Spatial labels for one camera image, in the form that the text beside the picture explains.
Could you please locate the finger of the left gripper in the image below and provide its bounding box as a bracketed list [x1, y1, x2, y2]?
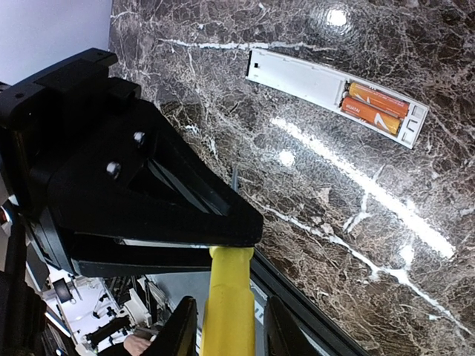
[70, 237, 212, 277]

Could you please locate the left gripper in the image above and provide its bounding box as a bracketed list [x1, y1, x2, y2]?
[1, 48, 263, 274]

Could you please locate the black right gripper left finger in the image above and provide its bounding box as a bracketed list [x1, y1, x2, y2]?
[148, 296, 197, 356]

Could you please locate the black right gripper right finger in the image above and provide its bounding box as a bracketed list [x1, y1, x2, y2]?
[265, 296, 319, 356]

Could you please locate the yellow pry tool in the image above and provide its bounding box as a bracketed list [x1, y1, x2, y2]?
[200, 246, 255, 356]

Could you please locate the white remote control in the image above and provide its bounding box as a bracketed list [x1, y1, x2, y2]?
[246, 49, 429, 148]

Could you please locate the orange battery lower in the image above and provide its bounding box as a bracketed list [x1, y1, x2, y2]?
[341, 96, 401, 136]

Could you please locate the orange battery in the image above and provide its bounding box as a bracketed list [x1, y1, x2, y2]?
[341, 96, 401, 136]
[345, 82, 410, 119]

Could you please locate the orange battery upper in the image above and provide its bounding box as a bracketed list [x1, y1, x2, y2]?
[345, 82, 410, 119]

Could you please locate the black front rail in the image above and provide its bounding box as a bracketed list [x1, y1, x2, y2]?
[251, 251, 367, 355]

